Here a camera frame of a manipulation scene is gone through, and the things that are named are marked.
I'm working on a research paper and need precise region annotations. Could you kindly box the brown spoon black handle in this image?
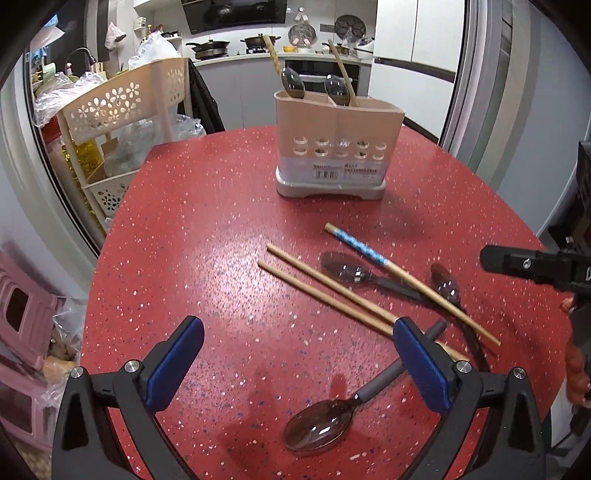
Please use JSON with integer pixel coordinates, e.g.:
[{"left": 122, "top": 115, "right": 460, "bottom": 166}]
[{"left": 430, "top": 263, "right": 491, "bottom": 372}]

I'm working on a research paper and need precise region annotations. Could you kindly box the plain bamboo chopstick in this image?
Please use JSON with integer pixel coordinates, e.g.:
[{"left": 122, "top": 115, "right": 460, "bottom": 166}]
[{"left": 329, "top": 40, "right": 359, "bottom": 107}]

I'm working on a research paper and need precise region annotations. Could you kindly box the gold patterned chopstick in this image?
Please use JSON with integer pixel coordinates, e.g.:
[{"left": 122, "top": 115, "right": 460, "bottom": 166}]
[{"left": 263, "top": 34, "right": 288, "bottom": 91}]

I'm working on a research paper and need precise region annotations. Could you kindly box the black kitchen faucet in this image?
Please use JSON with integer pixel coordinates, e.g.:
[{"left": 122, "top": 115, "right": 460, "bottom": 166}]
[{"left": 64, "top": 47, "right": 97, "bottom": 76}]

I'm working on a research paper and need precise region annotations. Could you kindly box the operator hand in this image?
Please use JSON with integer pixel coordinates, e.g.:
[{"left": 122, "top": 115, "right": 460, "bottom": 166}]
[{"left": 561, "top": 295, "right": 590, "bottom": 409}]

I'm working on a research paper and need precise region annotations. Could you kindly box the pink plastic stool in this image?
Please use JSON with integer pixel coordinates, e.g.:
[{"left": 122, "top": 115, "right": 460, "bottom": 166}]
[{"left": 1, "top": 254, "right": 61, "bottom": 451}]

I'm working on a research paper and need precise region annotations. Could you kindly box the plain wooden chopstick lower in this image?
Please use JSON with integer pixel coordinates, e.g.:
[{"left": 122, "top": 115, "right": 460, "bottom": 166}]
[{"left": 257, "top": 261, "right": 393, "bottom": 337}]

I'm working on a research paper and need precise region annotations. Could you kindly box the plain wooden chopstick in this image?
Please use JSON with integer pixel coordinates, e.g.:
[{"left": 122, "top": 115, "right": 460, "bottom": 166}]
[
  {"left": 257, "top": 261, "right": 393, "bottom": 337},
  {"left": 265, "top": 243, "right": 470, "bottom": 363}
]

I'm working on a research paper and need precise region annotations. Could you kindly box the plain wooden chopstick upper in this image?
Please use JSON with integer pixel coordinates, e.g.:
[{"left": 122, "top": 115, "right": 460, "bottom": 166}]
[{"left": 265, "top": 243, "right": 470, "bottom": 363}]

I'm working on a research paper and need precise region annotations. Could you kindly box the blue patterned chopstick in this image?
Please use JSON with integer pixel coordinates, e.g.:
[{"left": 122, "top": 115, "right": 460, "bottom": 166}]
[{"left": 325, "top": 223, "right": 501, "bottom": 347}]

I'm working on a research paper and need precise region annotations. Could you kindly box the beige utensil holder caddy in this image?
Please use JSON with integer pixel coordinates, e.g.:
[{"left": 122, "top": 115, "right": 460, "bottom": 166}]
[{"left": 274, "top": 91, "right": 405, "bottom": 201}]

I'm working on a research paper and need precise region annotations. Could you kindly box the beige perforated storage rack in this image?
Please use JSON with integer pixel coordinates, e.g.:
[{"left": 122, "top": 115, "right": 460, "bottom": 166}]
[{"left": 56, "top": 57, "right": 191, "bottom": 230}]

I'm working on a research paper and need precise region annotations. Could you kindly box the black wok on stove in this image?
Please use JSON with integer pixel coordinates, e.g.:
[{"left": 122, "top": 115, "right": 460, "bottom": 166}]
[{"left": 242, "top": 34, "right": 280, "bottom": 50}]

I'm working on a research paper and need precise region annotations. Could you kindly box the black frying pan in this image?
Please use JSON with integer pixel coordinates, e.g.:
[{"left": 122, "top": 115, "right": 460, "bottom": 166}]
[{"left": 186, "top": 40, "right": 229, "bottom": 61}]

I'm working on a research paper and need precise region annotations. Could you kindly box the black range hood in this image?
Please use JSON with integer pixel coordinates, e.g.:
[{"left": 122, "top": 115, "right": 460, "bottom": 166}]
[{"left": 181, "top": 0, "right": 287, "bottom": 34}]

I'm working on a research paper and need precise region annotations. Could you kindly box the brown spoon grey handle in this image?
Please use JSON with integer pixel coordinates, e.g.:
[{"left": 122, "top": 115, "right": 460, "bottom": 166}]
[{"left": 281, "top": 318, "right": 449, "bottom": 457}]

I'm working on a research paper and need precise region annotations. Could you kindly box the clear brown spoon dark handle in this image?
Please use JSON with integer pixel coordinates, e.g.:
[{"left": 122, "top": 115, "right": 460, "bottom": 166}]
[{"left": 320, "top": 251, "right": 435, "bottom": 308}]

